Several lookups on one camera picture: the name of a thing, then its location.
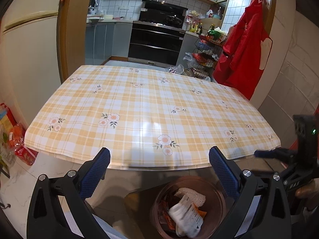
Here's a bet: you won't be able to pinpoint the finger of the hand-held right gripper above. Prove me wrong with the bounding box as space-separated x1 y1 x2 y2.
255 147 297 160

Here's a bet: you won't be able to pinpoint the red plastic packet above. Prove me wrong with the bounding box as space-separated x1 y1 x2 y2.
13 122 38 166

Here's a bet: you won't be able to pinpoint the black wire storage rack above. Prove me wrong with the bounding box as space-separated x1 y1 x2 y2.
191 33 229 79

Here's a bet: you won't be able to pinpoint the black built-in oven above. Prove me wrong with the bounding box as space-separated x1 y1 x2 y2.
128 21 186 67

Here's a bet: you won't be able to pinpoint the red apron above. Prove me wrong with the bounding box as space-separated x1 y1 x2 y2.
213 0 272 100

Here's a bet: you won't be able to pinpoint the red yellow printed bag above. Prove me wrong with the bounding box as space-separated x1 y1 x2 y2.
0 102 19 140

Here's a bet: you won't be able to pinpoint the printed paper card package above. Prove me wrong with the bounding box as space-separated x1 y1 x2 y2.
168 197 208 238

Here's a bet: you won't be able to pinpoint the grey lower cabinets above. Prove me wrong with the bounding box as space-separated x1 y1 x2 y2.
85 21 134 67

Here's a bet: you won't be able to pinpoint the brown round trash bin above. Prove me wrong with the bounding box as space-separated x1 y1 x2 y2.
150 175 228 239

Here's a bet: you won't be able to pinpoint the cream refrigerator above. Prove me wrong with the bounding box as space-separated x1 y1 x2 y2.
0 0 66 131

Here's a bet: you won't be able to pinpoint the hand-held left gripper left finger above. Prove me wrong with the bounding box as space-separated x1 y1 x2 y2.
26 147 111 239

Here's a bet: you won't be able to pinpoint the narrow grey cabinet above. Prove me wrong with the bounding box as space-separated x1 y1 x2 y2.
178 31 200 66

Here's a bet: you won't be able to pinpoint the clear bags of groceries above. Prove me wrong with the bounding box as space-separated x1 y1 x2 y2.
165 64 185 74

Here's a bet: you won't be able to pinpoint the person's right hand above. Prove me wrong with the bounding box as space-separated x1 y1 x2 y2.
295 178 319 212

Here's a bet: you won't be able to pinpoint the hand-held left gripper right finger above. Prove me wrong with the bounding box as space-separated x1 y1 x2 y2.
209 146 292 239

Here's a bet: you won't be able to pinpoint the black range hood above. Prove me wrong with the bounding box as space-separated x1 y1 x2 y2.
140 0 188 28

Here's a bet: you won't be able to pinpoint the row of condiment bottles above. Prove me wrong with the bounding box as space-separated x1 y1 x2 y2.
184 9 200 33

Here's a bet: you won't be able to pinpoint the wooden door frame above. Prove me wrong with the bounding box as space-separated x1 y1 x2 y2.
57 0 278 85

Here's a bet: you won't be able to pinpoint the checked floral tablecloth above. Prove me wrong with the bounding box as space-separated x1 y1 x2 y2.
24 65 282 170

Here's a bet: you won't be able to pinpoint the black wok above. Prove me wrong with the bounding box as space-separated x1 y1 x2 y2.
164 15 184 27

